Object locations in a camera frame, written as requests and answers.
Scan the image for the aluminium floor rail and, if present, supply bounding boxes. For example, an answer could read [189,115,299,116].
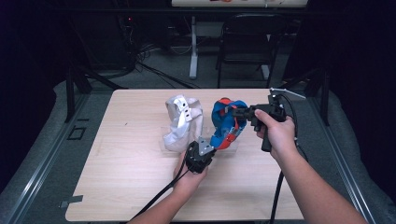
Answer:
[306,94,377,224]
[4,92,92,224]

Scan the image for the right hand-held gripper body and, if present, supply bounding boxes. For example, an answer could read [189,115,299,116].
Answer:
[247,87,306,153]

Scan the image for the dark equipment with red light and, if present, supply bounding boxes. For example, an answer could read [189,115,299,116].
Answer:
[120,12,139,41]

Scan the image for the white desk leg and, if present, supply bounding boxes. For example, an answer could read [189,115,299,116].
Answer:
[189,16,199,80]

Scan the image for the person's left hand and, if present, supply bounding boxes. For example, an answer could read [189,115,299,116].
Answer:
[172,151,210,196]

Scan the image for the black floor cables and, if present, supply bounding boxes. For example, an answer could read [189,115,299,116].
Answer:
[124,43,200,90]

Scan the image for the blue and orange cap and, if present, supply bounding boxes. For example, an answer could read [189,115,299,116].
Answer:
[209,97,249,151]

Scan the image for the light background desk top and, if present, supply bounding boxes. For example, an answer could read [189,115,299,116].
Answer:
[171,0,309,8]

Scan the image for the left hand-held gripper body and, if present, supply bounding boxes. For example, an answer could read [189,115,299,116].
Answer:
[185,135,218,175]

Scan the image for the grey tape piece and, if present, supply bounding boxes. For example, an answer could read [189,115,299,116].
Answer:
[59,194,84,209]

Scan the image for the left hand-held gripper cable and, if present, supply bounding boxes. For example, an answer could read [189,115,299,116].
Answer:
[129,161,191,222]

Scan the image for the hand-held gripper cable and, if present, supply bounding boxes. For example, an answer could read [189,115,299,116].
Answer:
[129,161,191,222]
[269,92,310,224]

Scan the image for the white cap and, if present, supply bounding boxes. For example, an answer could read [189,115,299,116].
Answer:
[163,94,205,153]

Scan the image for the right hand-held gripper cable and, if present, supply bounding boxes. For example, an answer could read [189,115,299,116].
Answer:
[269,92,310,224]

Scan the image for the black metal stand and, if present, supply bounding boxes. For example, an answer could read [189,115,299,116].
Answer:
[64,60,129,123]
[274,63,331,127]

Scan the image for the person's right hand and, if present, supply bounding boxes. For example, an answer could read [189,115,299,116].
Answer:
[253,108,297,161]

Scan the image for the black folding chair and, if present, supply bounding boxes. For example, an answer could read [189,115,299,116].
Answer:
[215,12,289,89]

